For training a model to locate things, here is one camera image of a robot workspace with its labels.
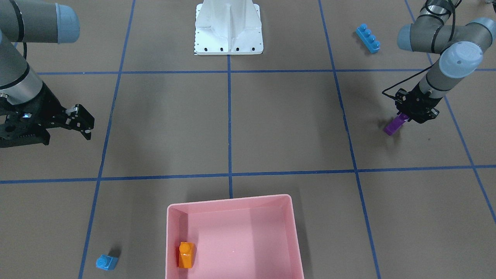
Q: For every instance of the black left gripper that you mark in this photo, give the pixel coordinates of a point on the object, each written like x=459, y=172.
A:
x=421, y=101

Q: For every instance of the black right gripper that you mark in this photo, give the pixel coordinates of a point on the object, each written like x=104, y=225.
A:
x=49, y=104

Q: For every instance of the purple toy block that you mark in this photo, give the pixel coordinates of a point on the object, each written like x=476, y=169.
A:
x=396, y=124

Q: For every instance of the long blue toy block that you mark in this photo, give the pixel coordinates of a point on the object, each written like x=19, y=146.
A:
x=369, y=40

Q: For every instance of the small blue toy block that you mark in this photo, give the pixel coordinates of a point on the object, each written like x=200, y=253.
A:
x=106, y=262

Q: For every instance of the orange toy block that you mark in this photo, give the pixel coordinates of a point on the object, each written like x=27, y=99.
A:
x=186, y=255

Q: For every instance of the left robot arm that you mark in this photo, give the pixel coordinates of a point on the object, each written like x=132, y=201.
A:
x=460, y=50

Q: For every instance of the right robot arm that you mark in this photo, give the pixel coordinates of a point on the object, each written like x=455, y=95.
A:
x=30, y=21

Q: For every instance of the pink plastic box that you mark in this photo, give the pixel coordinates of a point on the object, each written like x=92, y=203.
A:
x=235, y=238

